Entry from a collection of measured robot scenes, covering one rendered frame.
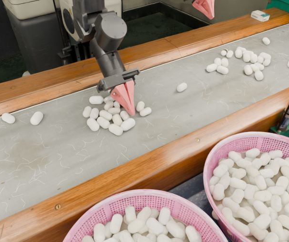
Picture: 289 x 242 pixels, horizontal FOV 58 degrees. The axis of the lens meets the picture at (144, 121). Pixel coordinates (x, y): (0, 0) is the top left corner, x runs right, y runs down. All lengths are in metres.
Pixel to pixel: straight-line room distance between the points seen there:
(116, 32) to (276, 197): 0.45
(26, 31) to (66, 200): 1.05
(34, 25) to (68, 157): 0.94
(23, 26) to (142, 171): 1.06
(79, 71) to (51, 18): 0.68
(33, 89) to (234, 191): 0.55
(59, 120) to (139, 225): 0.33
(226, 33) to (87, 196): 0.77
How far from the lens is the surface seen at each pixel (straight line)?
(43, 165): 0.58
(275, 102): 0.73
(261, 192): 0.55
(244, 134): 0.60
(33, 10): 1.40
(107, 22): 0.59
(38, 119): 0.67
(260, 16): 1.17
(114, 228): 0.48
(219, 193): 0.52
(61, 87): 0.75
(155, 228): 0.48
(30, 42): 1.44
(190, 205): 0.47
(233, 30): 1.06
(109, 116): 0.63
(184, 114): 0.66
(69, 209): 0.48
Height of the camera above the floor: 1.18
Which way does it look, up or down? 43 degrees down
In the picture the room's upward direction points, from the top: straight up
